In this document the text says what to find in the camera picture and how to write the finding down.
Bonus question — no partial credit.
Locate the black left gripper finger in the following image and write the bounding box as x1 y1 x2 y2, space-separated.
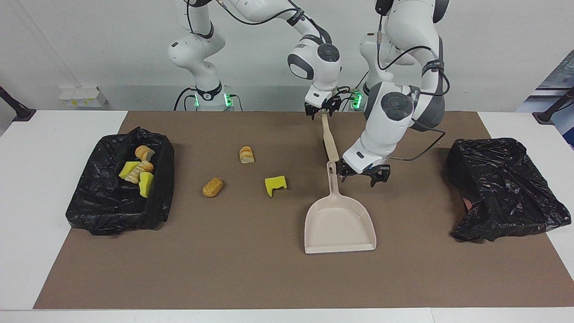
336 161 360 183
369 165 392 188

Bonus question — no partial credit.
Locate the beige bread chunk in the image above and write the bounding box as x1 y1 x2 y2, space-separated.
135 144 156 162

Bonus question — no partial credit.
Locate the grey blue panel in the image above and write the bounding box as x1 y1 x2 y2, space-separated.
516 61 574 149

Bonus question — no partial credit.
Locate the beige plastic dustpan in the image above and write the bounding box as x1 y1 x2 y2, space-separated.
304 161 377 255

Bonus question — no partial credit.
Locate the brown table mat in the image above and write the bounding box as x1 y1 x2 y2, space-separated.
33 111 574 310

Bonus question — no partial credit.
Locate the notched yellow sponge piece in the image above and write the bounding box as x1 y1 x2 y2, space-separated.
264 175 288 197

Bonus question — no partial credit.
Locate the brown bread roll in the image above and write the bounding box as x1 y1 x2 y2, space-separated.
202 177 224 198

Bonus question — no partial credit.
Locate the dark left gripper cable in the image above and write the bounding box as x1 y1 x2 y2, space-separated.
388 123 447 162

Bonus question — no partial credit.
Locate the beige hand brush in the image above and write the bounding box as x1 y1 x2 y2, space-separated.
321 113 340 163

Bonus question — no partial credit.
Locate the black clamp stand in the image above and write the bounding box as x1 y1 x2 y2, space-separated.
532 87 574 125
0 86 37 122

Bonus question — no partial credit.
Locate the black bag lined bin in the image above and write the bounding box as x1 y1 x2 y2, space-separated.
65 127 175 236
446 137 572 243

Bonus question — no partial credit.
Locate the white wall socket box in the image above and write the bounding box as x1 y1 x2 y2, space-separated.
58 86 109 108

